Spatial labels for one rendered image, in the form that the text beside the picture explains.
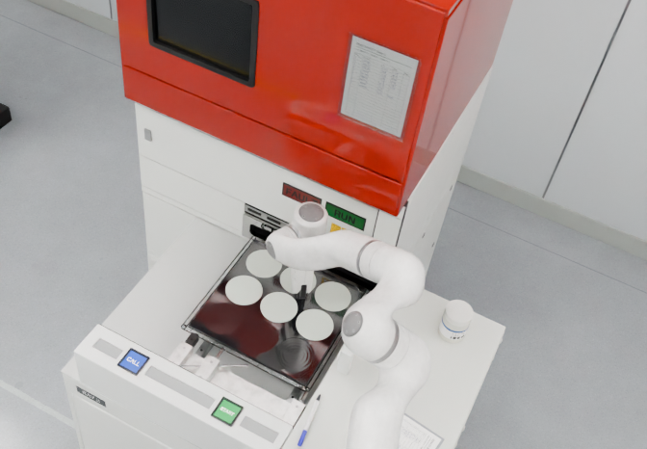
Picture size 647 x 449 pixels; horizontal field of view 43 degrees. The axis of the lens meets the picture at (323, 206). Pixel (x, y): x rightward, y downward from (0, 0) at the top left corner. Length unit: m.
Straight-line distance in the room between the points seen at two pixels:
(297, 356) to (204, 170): 0.60
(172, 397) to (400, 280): 0.63
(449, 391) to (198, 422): 0.60
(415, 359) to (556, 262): 2.14
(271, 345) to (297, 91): 0.66
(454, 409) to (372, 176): 0.59
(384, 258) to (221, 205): 0.79
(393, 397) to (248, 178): 0.87
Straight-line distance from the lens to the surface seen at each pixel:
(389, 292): 1.65
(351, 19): 1.72
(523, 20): 3.39
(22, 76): 4.38
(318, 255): 1.87
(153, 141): 2.38
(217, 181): 2.33
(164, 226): 2.63
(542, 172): 3.77
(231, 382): 2.08
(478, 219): 3.80
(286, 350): 2.12
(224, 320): 2.16
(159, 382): 2.00
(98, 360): 2.04
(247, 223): 2.35
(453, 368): 2.09
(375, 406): 1.59
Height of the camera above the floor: 2.67
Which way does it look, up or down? 47 degrees down
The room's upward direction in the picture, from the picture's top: 9 degrees clockwise
